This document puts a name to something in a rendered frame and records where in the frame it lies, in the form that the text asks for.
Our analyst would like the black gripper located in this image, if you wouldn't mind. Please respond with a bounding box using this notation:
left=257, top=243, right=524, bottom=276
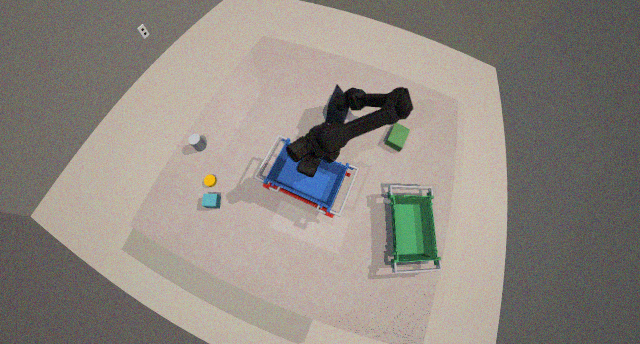
left=297, top=152, right=321, bottom=178

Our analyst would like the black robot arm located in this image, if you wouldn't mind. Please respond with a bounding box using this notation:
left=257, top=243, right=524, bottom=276
left=286, top=87, right=414, bottom=163

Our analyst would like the teal box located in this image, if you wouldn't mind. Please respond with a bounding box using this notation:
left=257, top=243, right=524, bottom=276
left=202, top=194, right=221, bottom=209

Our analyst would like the green block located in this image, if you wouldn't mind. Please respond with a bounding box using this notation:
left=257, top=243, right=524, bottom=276
left=385, top=123, right=410, bottom=151

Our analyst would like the yellow round disc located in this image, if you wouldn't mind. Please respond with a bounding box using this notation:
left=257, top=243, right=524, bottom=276
left=204, top=174, right=217, bottom=187

